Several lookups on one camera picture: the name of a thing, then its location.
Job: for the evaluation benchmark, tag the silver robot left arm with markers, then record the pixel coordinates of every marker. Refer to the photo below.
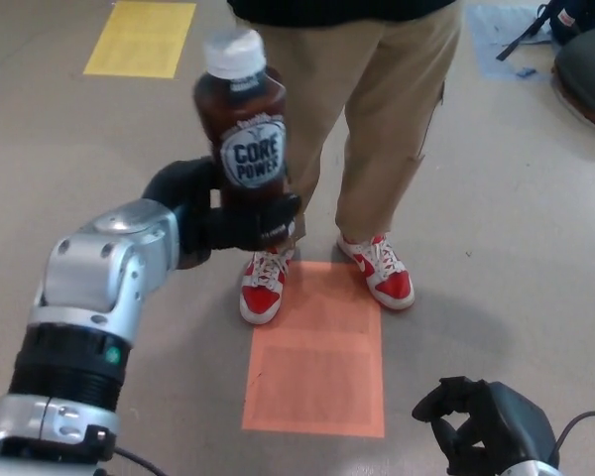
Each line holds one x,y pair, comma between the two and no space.
99,258

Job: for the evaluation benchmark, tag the orange paper sheet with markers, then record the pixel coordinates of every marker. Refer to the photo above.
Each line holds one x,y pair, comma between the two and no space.
315,367

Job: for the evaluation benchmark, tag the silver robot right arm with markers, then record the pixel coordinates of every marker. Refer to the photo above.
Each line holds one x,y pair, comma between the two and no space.
530,468

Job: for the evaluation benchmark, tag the black shirt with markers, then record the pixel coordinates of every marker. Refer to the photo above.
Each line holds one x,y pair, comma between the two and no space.
327,6

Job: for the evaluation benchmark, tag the yellow paper sheet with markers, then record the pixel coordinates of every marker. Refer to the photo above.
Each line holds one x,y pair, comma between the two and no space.
141,39

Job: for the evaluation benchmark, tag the black backpack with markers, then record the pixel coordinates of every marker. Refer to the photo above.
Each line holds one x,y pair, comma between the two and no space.
582,20

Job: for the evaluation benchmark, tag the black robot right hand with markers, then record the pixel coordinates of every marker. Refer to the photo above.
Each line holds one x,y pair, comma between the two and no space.
506,421

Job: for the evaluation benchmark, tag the brown Core Power shake bottle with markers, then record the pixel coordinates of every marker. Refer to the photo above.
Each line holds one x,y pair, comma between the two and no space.
243,114

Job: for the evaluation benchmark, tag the blue paper sheet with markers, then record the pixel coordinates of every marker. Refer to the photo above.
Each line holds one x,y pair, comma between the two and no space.
496,37

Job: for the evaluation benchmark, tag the small blue tape scrap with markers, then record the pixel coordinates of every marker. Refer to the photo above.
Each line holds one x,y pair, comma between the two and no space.
524,72

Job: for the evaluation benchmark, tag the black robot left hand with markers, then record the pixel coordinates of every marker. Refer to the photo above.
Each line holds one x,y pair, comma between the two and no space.
198,223

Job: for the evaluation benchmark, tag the grey chair seat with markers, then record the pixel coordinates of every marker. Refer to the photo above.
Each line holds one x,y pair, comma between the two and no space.
590,79

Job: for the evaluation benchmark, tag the red white sneaker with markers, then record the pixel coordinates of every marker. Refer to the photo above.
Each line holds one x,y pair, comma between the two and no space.
389,285
260,297

